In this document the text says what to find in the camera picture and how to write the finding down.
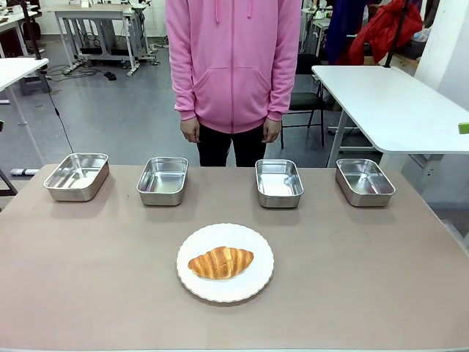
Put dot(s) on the black folding chair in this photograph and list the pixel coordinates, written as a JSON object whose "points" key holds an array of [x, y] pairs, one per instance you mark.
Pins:
{"points": [[306, 100]]}

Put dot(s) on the grey workshop desk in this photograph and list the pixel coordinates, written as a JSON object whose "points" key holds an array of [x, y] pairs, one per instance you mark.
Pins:
{"points": [[95, 14]]}

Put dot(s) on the large white table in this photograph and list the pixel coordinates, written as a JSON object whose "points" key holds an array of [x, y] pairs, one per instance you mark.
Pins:
{"points": [[395, 106]]}

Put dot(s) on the person's right hand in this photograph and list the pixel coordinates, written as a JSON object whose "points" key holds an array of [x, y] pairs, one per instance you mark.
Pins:
{"points": [[190, 130]]}

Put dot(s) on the white power strip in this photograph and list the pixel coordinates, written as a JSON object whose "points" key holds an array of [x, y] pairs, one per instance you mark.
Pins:
{"points": [[23, 171]]}

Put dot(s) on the red jacket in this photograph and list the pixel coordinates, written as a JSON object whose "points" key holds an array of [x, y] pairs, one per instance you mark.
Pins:
{"points": [[381, 33]]}

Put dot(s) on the pink zip hoodie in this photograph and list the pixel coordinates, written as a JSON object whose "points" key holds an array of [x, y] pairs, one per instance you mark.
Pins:
{"points": [[234, 66]]}

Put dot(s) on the grey storage basket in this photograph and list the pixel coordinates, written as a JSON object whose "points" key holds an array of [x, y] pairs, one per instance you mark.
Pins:
{"points": [[416, 44]]}

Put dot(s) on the thin black stand pole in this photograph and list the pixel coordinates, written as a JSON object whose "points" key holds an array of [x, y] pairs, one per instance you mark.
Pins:
{"points": [[395, 33]]}

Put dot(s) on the white scalloped plate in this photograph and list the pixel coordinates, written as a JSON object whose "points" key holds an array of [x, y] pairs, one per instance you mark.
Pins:
{"points": [[225, 289]]}

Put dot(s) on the rectangular steel container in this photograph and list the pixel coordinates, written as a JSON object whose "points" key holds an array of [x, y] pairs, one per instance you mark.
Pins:
{"points": [[75, 179], [279, 185], [364, 183], [162, 181]]}

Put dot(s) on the black trousers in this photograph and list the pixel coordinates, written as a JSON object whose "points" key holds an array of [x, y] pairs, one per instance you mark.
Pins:
{"points": [[216, 146]]}

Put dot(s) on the person's left hand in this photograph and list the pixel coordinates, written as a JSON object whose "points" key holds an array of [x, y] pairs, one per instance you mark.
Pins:
{"points": [[272, 131]]}

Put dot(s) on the thick black stand pole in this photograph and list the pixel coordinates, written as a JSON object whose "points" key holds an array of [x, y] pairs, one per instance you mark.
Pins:
{"points": [[32, 33]]}

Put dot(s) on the golden brown croissant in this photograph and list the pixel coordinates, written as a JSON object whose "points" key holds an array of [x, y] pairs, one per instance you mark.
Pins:
{"points": [[220, 263]]}

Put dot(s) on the small white table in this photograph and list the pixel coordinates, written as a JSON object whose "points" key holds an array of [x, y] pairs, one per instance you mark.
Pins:
{"points": [[16, 71]]}

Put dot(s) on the dark blue cloth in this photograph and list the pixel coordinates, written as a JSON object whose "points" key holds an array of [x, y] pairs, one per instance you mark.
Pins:
{"points": [[339, 29]]}

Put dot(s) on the black floor pedal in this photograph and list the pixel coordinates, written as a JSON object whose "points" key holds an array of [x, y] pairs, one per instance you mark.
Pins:
{"points": [[110, 76]]}

